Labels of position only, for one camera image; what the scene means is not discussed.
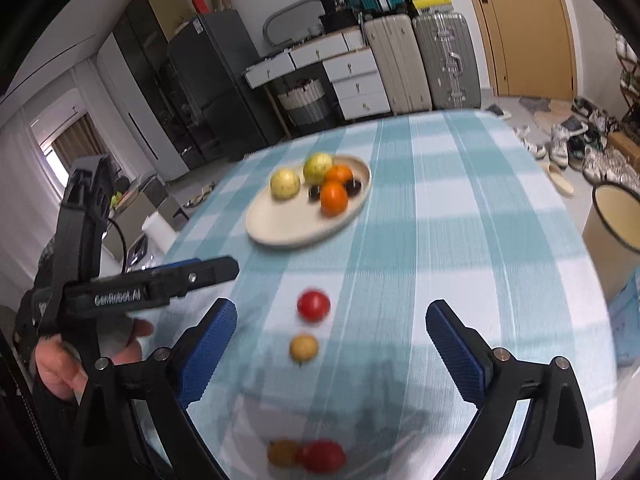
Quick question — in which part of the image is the brown longan fruit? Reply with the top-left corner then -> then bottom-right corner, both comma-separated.
288,334 -> 319,364
267,440 -> 300,468

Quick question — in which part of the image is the red tomato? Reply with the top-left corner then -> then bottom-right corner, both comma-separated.
297,289 -> 331,323
296,440 -> 346,474

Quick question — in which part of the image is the pale yellow guava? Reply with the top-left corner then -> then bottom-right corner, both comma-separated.
270,168 -> 300,200

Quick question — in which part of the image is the dark plum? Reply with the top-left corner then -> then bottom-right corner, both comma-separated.
344,179 -> 362,197
308,184 -> 321,203

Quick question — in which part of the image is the orange tangerine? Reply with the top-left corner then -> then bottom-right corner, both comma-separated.
324,165 -> 354,185
320,181 -> 349,217

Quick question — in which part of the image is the yellow-green guava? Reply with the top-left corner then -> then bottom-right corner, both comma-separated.
303,152 -> 334,185

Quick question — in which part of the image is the left hand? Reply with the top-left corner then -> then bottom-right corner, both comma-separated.
35,318 -> 154,401

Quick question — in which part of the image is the white paper roll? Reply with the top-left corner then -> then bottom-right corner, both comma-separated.
142,211 -> 178,255

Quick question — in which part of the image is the cream round plate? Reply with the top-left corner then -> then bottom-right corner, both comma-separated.
245,154 -> 372,248

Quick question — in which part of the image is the teal white checked tablecloth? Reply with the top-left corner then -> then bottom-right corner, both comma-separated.
146,112 -> 616,479

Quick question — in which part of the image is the woven laundry basket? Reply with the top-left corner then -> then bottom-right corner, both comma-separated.
278,79 -> 331,127

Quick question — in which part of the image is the black refrigerator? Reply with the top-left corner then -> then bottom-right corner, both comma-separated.
168,10 -> 285,160

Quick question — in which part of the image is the white drawer cabinet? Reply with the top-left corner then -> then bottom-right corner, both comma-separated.
244,27 -> 390,120

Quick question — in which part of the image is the silver hard suitcase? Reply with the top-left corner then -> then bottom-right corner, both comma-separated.
412,12 -> 482,110

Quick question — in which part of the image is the beige hard suitcase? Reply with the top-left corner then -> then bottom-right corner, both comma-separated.
363,14 -> 433,114

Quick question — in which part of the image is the wooden door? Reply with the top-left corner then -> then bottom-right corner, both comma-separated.
472,0 -> 577,101

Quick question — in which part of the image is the black cable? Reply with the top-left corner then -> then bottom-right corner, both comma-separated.
105,216 -> 127,273

